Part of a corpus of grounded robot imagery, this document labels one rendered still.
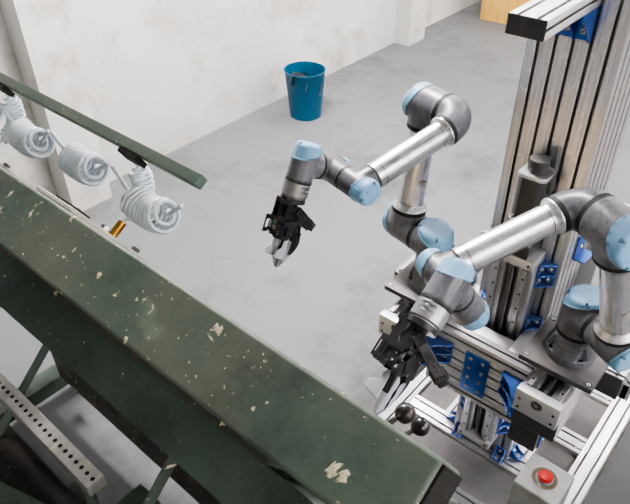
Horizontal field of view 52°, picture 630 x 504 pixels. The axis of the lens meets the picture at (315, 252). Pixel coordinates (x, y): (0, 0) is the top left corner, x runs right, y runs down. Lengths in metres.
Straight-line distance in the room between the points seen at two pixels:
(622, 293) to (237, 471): 1.08
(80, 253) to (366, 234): 3.34
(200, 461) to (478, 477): 1.90
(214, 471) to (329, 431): 0.33
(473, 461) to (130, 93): 3.38
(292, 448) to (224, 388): 0.11
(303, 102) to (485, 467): 3.54
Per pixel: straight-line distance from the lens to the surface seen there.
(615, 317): 1.79
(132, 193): 1.15
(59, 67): 4.32
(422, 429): 1.30
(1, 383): 2.15
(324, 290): 3.76
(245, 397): 0.74
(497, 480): 2.78
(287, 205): 1.77
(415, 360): 1.34
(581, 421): 3.06
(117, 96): 4.82
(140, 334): 0.84
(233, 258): 4.03
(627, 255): 1.57
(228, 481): 0.97
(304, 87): 5.41
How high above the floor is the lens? 2.48
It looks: 38 degrees down
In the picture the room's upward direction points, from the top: 1 degrees counter-clockwise
